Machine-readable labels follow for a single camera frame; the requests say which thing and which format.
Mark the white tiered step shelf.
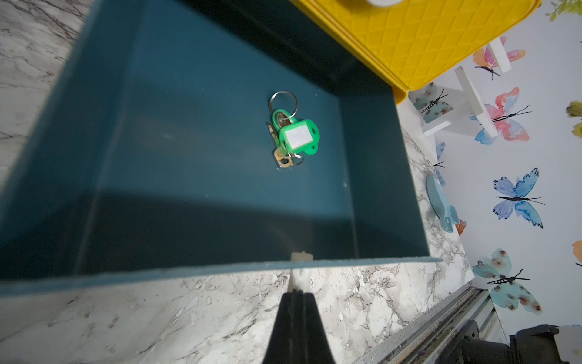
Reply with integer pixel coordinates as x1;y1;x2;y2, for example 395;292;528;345
409;65;499;137

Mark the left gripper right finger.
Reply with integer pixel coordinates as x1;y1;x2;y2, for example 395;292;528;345
296;291;335;363

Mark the yellow plastic drawer cabinet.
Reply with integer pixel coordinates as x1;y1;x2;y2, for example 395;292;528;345
293;0;541;103

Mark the teal paddle board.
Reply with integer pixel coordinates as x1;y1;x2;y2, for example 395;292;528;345
425;174;460;233

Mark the teal drawer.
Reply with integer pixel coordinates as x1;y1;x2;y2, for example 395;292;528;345
1;1;432;297

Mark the green tag key bunch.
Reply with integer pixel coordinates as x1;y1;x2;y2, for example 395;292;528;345
267;90;321;169

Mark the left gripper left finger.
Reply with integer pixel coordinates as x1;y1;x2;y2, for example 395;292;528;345
263;291;297;364

